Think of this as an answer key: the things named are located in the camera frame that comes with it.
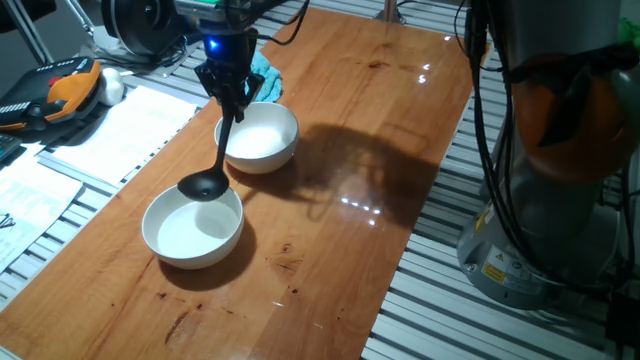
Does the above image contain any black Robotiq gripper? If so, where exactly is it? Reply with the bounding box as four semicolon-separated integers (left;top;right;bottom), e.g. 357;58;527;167
193;20;266;124

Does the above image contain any black ladle with red accents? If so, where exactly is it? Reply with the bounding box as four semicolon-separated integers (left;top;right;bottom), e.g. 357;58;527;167
176;99;239;203

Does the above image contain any white ceramic bowl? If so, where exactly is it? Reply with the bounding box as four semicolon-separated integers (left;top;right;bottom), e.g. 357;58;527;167
141;179;246;271
213;101;301;175

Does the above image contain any teal terry cloth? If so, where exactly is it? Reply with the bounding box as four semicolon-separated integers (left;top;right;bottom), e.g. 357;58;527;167
246;51;284;104

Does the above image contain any white printed paper sheet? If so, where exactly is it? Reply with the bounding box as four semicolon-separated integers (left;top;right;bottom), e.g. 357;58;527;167
0;142;84;274
52;84;200;187

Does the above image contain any white computer mouse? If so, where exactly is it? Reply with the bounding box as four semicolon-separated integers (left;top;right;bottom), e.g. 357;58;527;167
98;67;126;107

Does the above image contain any glossy wooden board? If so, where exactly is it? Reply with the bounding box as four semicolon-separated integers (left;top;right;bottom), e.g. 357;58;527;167
0;5;489;360

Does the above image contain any orange black teach pendant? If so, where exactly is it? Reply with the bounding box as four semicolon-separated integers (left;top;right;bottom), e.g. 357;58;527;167
0;56;104;134

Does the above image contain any grey metal strut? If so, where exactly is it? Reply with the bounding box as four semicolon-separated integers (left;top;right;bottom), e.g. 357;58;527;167
63;0;96;35
2;0;54;65

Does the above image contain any black bulky object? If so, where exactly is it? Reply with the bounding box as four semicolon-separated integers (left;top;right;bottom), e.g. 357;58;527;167
0;0;57;35

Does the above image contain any black computer keyboard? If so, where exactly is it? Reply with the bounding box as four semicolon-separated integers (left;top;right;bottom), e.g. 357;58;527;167
0;133;24;164

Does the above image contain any green cloth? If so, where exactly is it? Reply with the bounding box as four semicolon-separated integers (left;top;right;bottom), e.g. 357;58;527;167
619;17;640;49

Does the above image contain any black loose cable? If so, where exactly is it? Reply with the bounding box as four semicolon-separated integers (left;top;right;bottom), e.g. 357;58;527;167
97;22;206;76

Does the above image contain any aluminium frame post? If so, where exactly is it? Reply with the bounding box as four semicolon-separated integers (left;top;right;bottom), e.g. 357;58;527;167
373;0;407;25

